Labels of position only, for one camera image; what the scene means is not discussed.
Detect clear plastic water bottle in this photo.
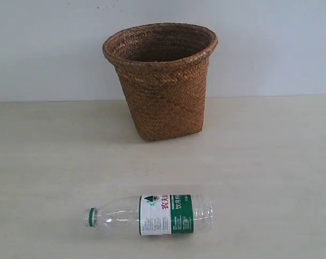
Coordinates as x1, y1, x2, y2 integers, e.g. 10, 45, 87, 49
84, 194, 213, 236

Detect brown woven wicker basket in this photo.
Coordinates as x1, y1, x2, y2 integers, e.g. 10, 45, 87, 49
102, 23, 218, 141

